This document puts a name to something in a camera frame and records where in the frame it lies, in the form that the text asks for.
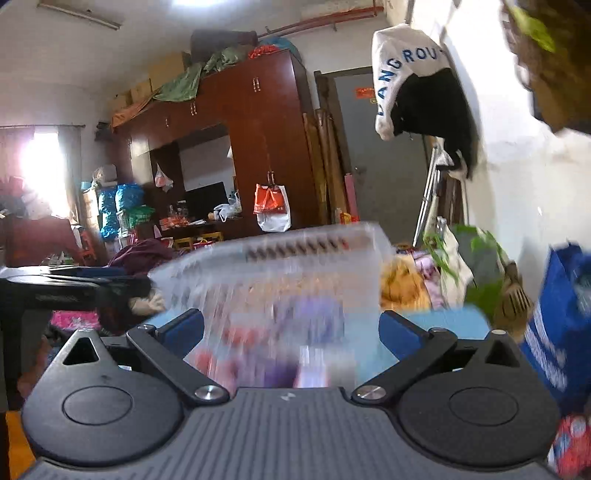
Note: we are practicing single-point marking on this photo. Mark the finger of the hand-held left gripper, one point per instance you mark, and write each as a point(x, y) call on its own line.
point(120, 286)

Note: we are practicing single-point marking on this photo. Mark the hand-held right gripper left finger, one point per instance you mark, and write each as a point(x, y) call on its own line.
point(184, 331)

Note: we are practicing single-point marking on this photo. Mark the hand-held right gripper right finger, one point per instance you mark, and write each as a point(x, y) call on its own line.
point(397, 332)

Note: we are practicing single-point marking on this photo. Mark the clear plastic basket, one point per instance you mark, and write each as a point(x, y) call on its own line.
point(286, 286)

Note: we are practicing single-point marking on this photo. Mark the purple cloth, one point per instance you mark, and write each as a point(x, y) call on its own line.
point(143, 258)

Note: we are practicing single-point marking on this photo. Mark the yellow plush blanket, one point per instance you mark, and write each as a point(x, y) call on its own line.
point(404, 286)

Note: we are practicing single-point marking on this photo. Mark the dark red cloth pile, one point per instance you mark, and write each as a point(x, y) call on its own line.
point(41, 240)

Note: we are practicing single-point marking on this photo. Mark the blue patterned bags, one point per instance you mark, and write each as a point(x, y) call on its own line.
point(122, 207)

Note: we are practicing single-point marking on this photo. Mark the green leafy plant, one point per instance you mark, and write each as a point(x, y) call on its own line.
point(485, 290)

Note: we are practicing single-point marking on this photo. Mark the small hanging plastic bag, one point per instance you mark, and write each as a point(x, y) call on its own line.
point(163, 177)

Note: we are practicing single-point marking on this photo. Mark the black television screen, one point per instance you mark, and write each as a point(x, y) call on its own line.
point(205, 198)

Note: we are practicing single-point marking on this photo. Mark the brown woven basket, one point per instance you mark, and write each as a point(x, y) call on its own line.
point(517, 295)

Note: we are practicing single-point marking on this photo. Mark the bright window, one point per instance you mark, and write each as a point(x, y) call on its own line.
point(48, 170)

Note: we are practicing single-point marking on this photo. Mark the pink curtain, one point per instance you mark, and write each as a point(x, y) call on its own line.
point(70, 166)
point(16, 157)

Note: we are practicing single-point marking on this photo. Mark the metal folding ladder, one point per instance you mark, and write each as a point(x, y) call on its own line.
point(434, 194)

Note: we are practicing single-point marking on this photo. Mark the pink roll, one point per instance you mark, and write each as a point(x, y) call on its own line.
point(350, 194)

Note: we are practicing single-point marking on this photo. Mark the grey door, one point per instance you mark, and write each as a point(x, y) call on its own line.
point(383, 184)

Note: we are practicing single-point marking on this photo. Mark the orange and white plastic bag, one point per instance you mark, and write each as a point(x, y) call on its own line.
point(272, 207)

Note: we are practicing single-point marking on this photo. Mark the blue shopping bag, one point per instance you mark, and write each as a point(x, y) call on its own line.
point(563, 323)

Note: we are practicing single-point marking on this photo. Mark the wooden planks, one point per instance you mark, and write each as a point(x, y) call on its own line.
point(323, 161)

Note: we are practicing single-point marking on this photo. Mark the small cardboard box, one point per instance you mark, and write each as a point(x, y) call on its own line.
point(141, 91)

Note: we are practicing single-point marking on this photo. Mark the brown wooden wardrobe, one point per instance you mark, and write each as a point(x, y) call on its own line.
point(268, 138)

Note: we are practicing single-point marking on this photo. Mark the red patterned packet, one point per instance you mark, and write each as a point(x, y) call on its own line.
point(572, 447)

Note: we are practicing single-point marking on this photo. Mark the green cloth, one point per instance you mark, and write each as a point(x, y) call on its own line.
point(184, 78)

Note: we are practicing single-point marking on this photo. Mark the large cardboard box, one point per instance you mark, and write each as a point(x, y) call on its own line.
point(168, 69)

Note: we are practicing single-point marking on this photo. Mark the orange door sign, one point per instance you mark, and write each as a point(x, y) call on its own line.
point(364, 93)

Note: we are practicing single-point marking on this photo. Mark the white and black hanging bag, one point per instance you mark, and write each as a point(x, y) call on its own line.
point(429, 92)

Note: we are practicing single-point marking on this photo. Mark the dark suitcase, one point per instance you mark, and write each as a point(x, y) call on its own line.
point(221, 44)

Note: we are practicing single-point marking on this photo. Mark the fluorescent ceiling lamp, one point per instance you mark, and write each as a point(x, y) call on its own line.
point(81, 13)

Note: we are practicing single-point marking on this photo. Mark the red pipe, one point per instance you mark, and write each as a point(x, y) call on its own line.
point(323, 18)

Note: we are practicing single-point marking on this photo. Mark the brown wall decoration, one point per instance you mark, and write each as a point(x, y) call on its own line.
point(554, 69)

